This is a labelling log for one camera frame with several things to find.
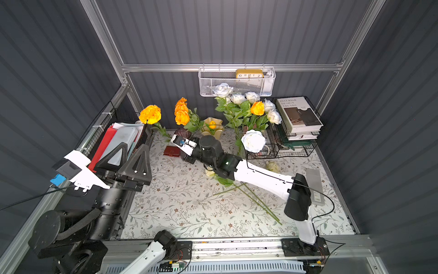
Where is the orange tulip bud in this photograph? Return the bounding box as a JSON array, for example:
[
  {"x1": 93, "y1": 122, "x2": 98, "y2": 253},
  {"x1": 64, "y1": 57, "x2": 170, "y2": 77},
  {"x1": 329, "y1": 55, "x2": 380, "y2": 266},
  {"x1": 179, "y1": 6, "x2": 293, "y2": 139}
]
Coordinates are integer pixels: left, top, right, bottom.
[{"x1": 206, "y1": 120, "x2": 217, "y2": 135}]

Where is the cream rose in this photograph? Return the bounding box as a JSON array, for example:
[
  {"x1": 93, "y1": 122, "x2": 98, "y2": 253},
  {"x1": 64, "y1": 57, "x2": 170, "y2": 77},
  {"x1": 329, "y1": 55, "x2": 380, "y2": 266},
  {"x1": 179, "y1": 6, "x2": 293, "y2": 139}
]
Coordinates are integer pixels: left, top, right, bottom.
[
  {"x1": 205, "y1": 169, "x2": 239, "y2": 195},
  {"x1": 266, "y1": 161, "x2": 281, "y2": 174}
]

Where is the orange yellow rose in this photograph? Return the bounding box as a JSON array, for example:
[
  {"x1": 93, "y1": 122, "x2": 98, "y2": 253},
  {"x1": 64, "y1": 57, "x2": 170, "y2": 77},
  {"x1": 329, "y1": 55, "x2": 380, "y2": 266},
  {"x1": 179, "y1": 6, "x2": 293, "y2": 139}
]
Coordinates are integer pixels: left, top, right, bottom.
[{"x1": 175, "y1": 98, "x2": 189, "y2": 115}]

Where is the orange flower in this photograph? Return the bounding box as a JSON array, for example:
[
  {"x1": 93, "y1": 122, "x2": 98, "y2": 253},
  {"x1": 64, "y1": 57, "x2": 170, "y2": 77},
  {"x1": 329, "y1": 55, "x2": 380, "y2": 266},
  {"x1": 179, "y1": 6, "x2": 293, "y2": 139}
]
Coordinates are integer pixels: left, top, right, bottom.
[
  {"x1": 248, "y1": 101, "x2": 265, "y2": 131},
  {"x1": 139, "y1": 105, "x2": 171, "y2": 141}
]

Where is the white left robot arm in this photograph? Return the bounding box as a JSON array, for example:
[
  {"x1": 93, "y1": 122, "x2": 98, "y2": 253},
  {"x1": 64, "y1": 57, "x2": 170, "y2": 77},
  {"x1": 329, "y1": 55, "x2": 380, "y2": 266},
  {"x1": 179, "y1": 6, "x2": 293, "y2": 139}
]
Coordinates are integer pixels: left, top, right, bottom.
[{"x1": 29, "y1": 142, "x2": 152, "y2": 274}]

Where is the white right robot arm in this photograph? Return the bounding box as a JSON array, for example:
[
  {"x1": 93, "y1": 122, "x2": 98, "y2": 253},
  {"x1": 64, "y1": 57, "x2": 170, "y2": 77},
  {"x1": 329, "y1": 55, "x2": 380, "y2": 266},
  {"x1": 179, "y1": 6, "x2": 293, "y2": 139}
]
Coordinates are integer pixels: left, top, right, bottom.
[{"x1": 171, "y1": 134, "x2": 321, "y2": 246}]

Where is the red wallet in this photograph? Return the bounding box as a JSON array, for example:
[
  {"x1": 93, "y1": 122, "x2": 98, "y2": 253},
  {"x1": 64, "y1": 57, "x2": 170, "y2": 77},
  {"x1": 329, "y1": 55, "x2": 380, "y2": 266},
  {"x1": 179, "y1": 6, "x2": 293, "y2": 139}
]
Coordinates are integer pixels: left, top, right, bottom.
[{"x1": 163, "y1": 146, "x2": 180, "y2": 157}]

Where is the purple glass vase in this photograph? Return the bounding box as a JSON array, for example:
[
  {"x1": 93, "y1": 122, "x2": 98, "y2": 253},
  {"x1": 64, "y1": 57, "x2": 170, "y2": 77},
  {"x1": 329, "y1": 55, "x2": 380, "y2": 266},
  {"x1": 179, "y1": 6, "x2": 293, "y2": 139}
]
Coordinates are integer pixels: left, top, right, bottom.
[{"x1": 175, "y1": 128, "x2": 192, "y2": 139}]

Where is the red folder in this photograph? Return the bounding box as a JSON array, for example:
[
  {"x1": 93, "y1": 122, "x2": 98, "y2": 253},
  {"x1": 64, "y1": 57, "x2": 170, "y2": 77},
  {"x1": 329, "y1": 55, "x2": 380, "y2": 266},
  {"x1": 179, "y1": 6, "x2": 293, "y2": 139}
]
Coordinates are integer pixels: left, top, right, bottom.
[{"x1": 88, "y1": 125, "x2": 117, "y2": 173}]

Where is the yellow ruffled vase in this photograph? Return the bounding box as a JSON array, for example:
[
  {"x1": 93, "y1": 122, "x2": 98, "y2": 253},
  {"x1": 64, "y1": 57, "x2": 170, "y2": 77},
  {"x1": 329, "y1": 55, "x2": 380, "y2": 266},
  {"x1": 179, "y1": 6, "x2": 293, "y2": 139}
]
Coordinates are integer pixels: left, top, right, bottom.
[{"x1": 201, "y1": 117, "x2": 224, "y2": 140}]

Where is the white plastic case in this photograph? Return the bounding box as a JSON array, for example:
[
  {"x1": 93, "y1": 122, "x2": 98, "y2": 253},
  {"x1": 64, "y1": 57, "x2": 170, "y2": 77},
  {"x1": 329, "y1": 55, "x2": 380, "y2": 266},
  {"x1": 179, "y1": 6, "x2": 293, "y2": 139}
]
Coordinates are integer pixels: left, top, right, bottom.
[{"x1": 101, "y1": 126, "x2": 138, "y2": 166}]

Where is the clear glass vase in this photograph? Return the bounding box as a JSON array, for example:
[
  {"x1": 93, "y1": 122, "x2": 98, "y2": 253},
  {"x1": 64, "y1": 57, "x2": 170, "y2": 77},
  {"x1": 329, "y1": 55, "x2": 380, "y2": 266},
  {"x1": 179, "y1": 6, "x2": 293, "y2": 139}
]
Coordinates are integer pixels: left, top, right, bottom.
[{"x1": 235, "y1": 139, "x2": 246, "y2": 159}]

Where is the white hardcover book stack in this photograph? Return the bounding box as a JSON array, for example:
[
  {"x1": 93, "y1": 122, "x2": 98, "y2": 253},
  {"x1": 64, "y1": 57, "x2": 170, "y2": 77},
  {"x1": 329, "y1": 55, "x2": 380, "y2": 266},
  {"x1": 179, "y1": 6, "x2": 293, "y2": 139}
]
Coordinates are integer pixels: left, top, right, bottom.
[{"x1": 276, "y1": 97, "x2": 323, "y2": 140}]

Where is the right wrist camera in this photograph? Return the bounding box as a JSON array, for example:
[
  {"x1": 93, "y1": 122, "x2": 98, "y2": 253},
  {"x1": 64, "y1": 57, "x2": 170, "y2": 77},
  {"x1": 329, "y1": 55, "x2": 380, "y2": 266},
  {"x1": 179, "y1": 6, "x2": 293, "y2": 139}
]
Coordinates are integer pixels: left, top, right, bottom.
[{"x1": 171, "y1": 134, "x2": 197, "y2": 156}]

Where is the black wire wall basket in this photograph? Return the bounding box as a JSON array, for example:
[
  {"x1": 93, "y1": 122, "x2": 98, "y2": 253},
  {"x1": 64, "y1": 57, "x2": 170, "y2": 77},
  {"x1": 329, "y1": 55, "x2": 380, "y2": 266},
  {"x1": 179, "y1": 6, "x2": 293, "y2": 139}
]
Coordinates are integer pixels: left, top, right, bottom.
[{"x1": 74, "y1": 98, "x2": 145, "y2": 160}]

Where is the white wire wall basket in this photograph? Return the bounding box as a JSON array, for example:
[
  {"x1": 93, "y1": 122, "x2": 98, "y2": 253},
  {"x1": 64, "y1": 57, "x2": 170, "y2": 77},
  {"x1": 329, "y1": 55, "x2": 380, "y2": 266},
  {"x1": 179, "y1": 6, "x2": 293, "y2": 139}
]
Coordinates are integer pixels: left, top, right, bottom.
[{"x1": 198, "y1": 66, "x2": 276, "y2": 97}]

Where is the black wire desk organizer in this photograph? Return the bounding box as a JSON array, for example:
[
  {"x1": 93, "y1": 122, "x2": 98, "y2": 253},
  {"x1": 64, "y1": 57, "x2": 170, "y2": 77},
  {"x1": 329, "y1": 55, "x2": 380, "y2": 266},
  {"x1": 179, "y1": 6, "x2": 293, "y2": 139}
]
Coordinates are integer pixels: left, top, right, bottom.
[{"x1": 246, "y1": 96, "x2": 323, "y2": 159}]

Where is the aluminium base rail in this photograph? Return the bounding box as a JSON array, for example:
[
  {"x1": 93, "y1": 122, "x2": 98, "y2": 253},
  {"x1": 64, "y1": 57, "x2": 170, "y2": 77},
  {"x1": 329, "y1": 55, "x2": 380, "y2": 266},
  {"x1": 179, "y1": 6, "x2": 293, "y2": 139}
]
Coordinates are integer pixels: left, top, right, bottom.
[{"x1": 100, "y1": 235, "x2": 387, "y2": 274}]

